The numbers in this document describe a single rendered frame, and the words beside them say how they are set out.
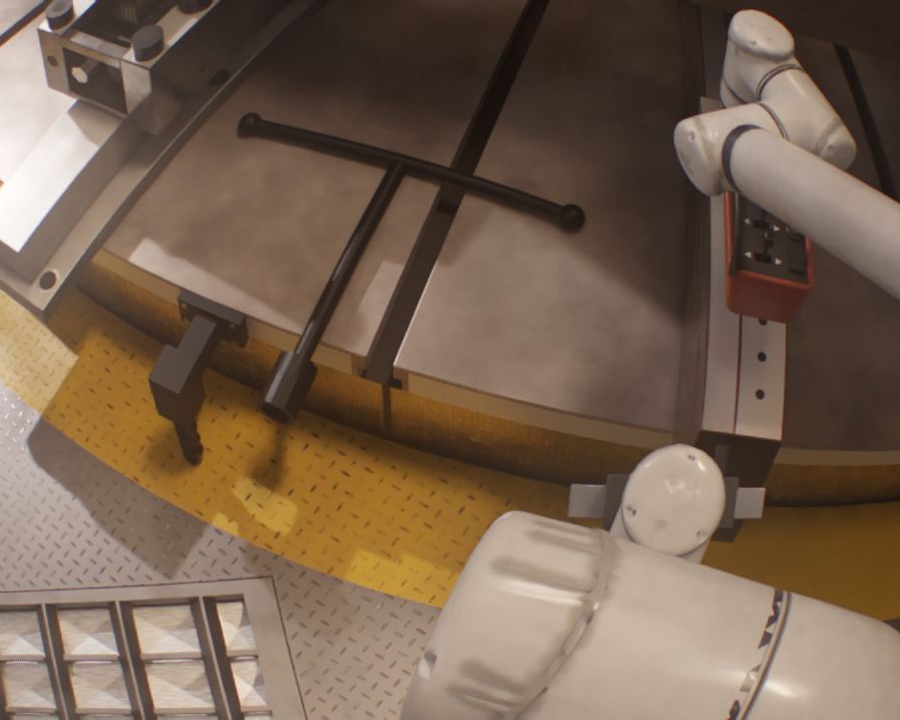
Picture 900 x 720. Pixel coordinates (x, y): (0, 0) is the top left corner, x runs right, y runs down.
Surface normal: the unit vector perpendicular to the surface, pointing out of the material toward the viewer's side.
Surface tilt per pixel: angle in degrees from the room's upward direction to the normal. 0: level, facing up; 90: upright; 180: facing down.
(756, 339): 0
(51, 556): 0
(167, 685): 3
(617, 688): 26
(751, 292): 97
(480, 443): 90
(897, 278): 88
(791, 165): 46
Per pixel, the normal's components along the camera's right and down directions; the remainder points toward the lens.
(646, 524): -0.20, -0.15
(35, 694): 0.00, -0.54
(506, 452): -0.26, 0.85
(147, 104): -0.53, 0.75
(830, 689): 0.14, -0.39
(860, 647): 0.35, -0.72
